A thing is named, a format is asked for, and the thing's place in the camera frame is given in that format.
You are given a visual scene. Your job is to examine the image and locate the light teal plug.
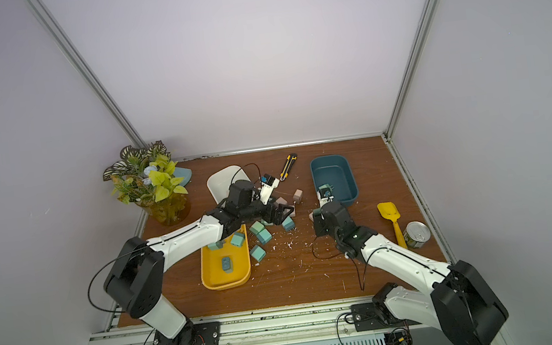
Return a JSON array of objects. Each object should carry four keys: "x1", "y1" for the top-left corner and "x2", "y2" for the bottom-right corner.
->
[{"x1": 208, "y1": 240, "x2": 224, "y2": 251}]

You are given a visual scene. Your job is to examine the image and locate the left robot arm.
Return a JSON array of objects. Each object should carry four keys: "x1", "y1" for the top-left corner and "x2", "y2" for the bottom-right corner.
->
[{"x1": 103, "y1": 175, "x2": 294, "y2": 345}]

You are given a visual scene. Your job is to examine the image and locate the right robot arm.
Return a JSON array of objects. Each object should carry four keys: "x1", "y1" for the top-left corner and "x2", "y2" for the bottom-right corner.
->
[{"x1": 312, "y1": 201, "x2": 509, "y2": 345}]

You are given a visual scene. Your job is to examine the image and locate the teal storage box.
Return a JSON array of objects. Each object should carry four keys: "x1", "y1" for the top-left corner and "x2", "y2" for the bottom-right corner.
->
[{"x1": 310, "y1": 155, "x2": 359, "y2": 207}]

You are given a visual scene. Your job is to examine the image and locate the white storage box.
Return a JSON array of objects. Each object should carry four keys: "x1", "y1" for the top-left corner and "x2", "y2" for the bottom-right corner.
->
[{"x1": 207, "y1": 165, "x2": 249, "y2": 204}]

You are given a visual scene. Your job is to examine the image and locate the yellow storage box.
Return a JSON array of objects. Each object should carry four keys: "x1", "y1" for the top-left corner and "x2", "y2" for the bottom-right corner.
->
[{"x1": 200, "y1": 225, "x2": 251, "y2": 291}]

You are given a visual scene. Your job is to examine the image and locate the pink plug upper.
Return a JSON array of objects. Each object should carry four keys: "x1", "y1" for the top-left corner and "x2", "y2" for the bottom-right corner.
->
[{"x1": 276, "y1": 197, "x2": 288, "y2": 206}]

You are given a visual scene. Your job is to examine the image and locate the pink plug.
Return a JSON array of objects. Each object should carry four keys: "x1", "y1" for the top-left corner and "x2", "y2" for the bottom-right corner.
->
[
  {"x1": 276, "y1": 197, "x2": 288, "y2": 206},
  {"x1": 293, "y1": 189, "x2": 303, "y2": 204}
]

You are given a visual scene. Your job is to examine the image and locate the green plug middle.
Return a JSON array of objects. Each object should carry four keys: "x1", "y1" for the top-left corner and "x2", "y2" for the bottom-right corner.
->
[{"x1": 249, "y1": 221, "x2": 266, "y2": 235}]

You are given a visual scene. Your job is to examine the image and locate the pink plug top right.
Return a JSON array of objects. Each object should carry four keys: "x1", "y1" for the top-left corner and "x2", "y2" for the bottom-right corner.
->
[{"x1": 293, "y1": 189, "x2": 303, "y2": 204}]

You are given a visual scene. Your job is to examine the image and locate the teal plug bottom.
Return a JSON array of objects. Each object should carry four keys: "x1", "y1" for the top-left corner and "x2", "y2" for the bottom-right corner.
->
[{"x1": 250, "y1": 245, "x2": 266, "y2": 263}]

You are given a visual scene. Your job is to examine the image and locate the yellow toy shovel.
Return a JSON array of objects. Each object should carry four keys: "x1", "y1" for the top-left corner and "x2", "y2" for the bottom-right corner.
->
[{"x1": 377, "y1": 202, "x2": 407, "y2": 249}]

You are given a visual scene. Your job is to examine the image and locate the yellow black utility knife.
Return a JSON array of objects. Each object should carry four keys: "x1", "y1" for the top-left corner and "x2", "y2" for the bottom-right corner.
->
[{"x1": 279, "y1": 153, "x2": 298, "y2": 181}]

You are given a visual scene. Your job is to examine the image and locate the metal tin can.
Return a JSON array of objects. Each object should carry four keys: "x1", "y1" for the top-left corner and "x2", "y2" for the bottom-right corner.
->
[{"x1": 403, "y1": 221, "x2": 432, "y2": 249}]

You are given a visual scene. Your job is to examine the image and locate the potted green plant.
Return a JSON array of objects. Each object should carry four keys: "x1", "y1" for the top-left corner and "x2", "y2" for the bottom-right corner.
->
[{"x1": 102, "y1": 140, "x2": 190, "y2": 227}]

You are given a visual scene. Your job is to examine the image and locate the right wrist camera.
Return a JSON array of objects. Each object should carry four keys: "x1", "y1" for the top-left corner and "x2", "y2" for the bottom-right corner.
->
[{"x1": 317, "y1": 183, "x2": 334, "y2": 207}]

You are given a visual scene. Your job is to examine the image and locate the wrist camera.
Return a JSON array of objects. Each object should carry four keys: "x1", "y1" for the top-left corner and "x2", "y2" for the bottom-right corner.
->
[
  {"x1": 259, "y1": 174, "x2": 280, "y2": 205},
  {"x1": 317, "y1": 183, "x2": 334, "y2": 207}
]

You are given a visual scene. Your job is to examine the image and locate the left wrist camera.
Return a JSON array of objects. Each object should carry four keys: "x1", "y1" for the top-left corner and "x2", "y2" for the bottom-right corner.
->
[{"x1": 259, "y1": 174, "x2": 280, "y2": 205}]

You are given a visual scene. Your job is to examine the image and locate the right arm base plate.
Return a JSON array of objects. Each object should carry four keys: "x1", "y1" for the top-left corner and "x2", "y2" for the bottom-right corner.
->
[{"x1": 350, "y1": 302, "x2": 404, "y2": 332}]

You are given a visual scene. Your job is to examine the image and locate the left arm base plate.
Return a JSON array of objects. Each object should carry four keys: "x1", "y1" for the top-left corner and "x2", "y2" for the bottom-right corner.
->
[{"x1": 152, "y1": 321, "x2": 221, "y2": 345}]

